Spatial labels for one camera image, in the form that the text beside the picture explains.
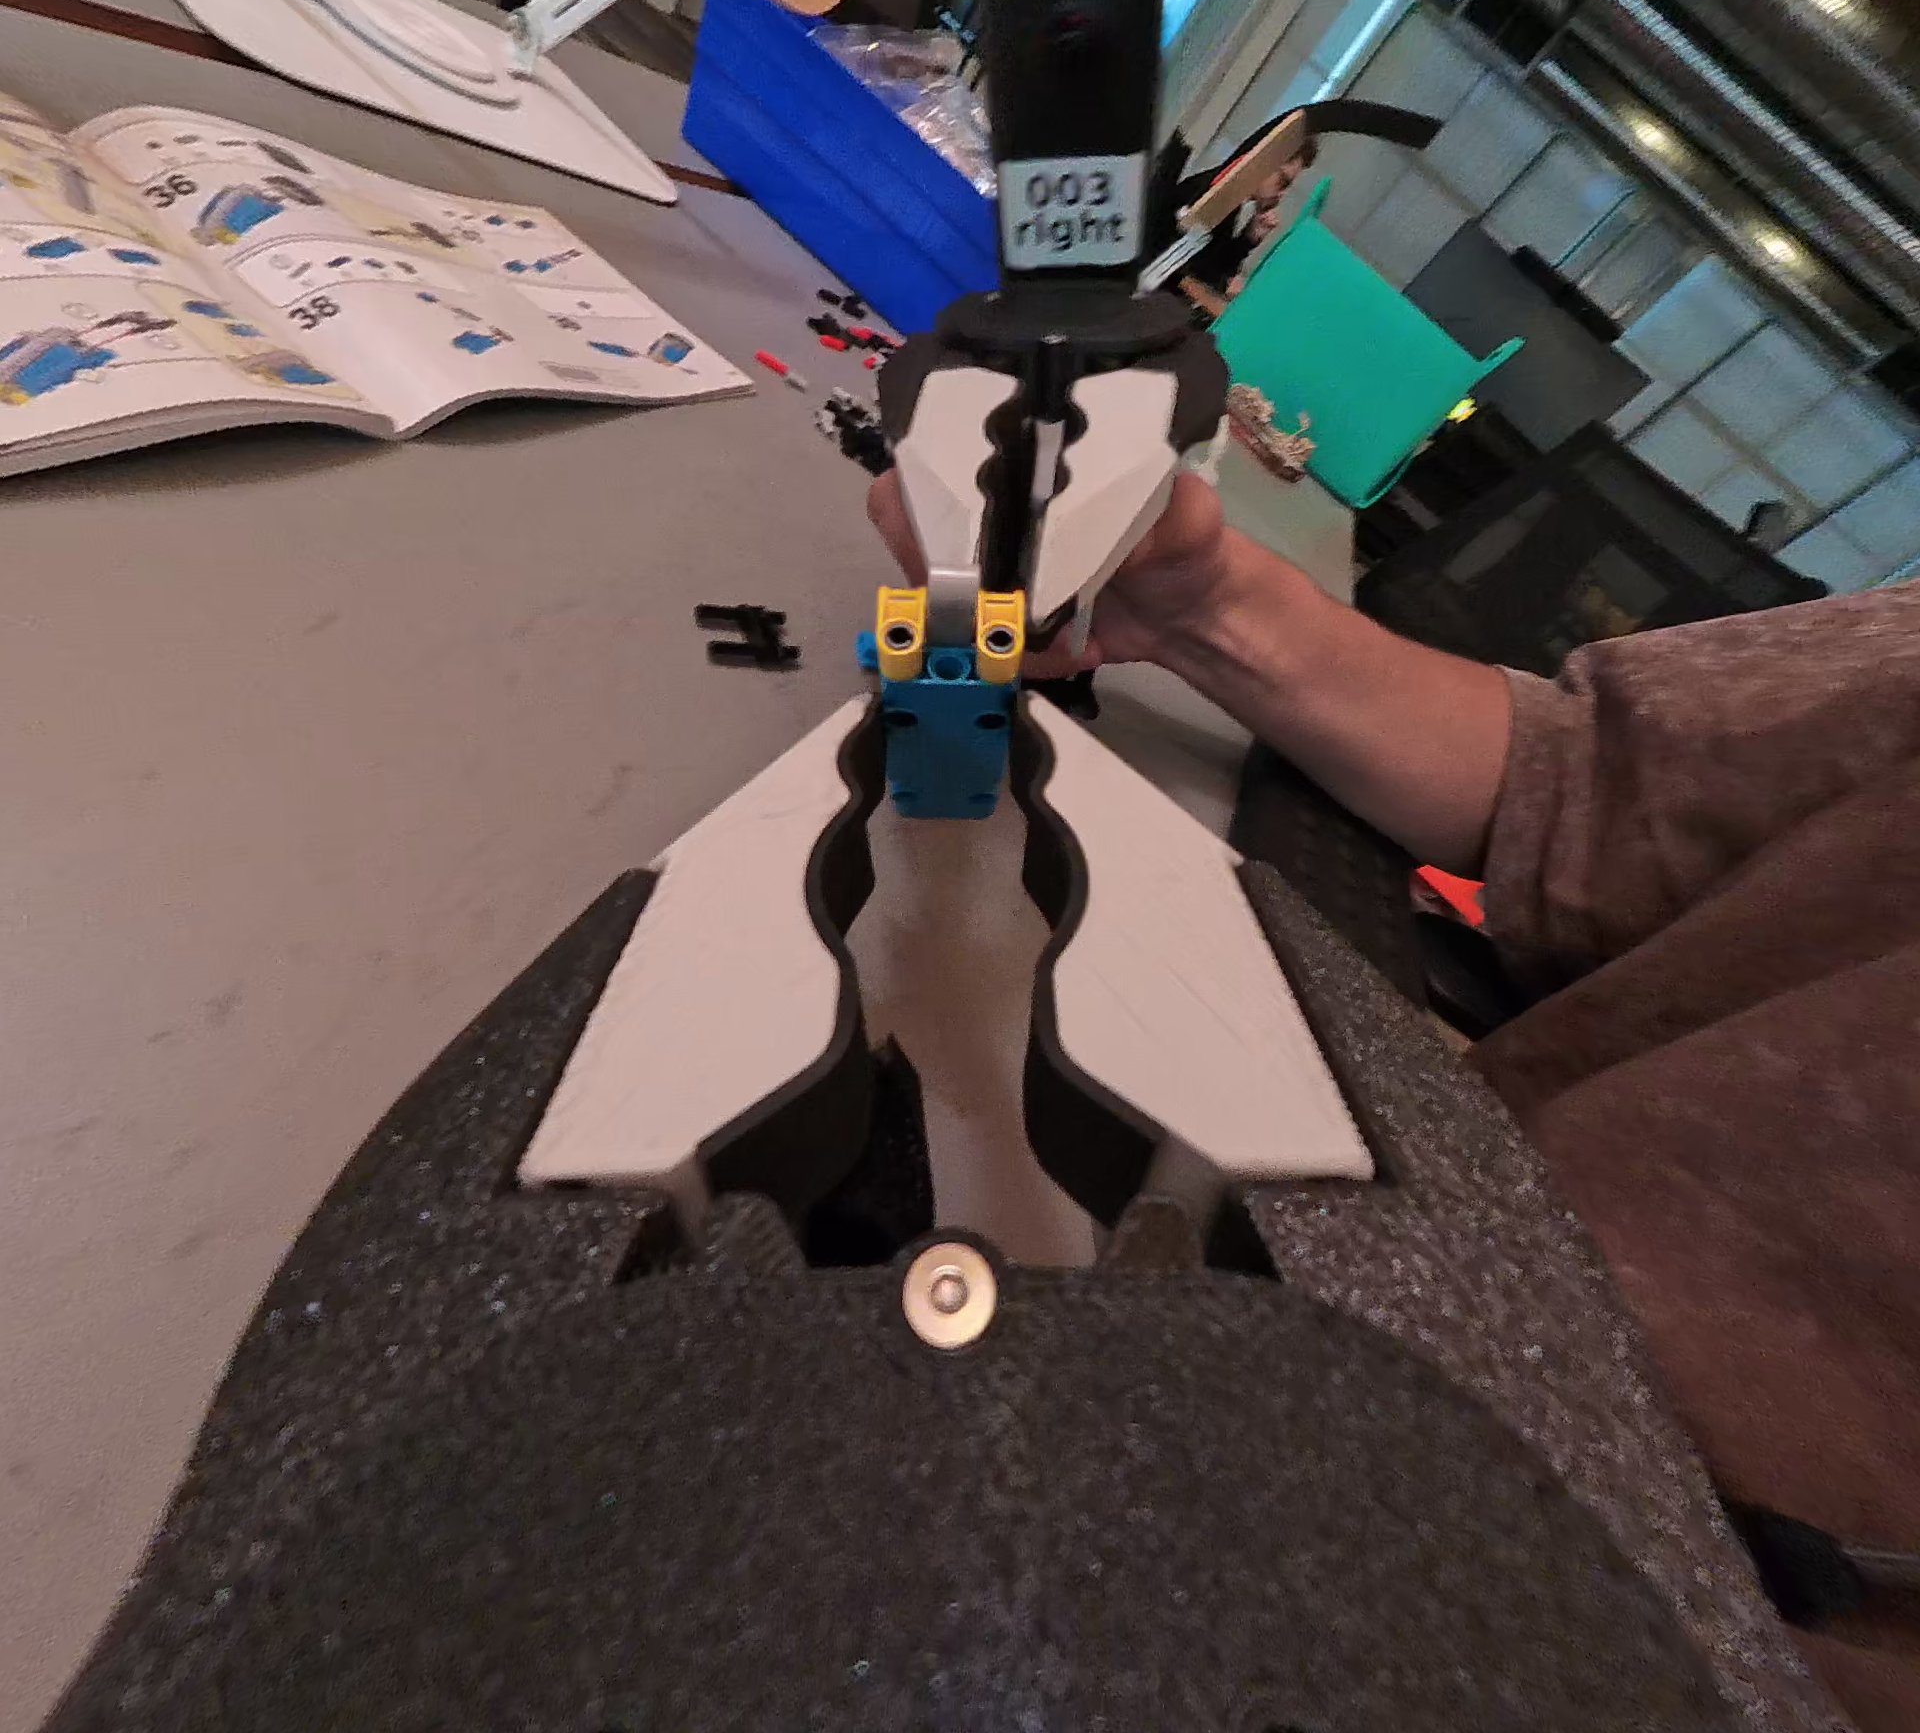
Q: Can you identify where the black pin connector piece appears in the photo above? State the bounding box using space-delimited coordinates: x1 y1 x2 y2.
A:
693 600 804 672

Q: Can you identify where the person's right forearm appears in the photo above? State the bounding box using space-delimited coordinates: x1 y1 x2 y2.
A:
1245 571 1920 970

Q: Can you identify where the white laptop stand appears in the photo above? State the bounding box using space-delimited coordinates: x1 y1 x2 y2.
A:
45 0 851 209

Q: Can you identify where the blue grey yellow brick assembly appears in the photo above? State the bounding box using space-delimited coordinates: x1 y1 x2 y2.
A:
855 571 1030 822

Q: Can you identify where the black wall screen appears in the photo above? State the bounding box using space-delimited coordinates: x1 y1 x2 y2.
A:
1402 224 1653 452

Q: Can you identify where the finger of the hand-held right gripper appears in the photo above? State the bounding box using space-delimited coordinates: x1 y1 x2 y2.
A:
894 368 1004 575
1028 373 1184 636

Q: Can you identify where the black perforated panel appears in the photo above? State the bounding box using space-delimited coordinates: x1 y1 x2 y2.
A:
1230 743 1518 1037

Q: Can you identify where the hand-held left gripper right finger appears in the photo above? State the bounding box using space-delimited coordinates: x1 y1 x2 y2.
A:
1014 695 1380 1233

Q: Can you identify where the teal plastic tote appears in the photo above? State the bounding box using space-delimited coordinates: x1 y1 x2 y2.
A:
1207 181 1531 513

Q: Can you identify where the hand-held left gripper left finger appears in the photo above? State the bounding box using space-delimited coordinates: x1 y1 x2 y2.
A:
510 692 885 1210

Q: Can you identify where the instruction booklet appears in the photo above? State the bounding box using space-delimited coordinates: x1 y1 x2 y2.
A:
0 90 756 482

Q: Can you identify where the pile of small building pieces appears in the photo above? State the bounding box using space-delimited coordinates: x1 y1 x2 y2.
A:
751 284 911 474

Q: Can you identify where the blue plastic bin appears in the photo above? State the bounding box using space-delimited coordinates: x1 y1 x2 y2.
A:
678 0 1008 337

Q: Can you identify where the person's right hand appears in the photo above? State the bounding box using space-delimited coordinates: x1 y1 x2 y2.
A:
867 471 1296 715

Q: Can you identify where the small wooden model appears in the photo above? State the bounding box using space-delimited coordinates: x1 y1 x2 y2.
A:
1222 391 1323 482

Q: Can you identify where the clear plastic bag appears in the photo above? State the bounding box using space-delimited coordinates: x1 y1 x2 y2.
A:
810 22 1001 196

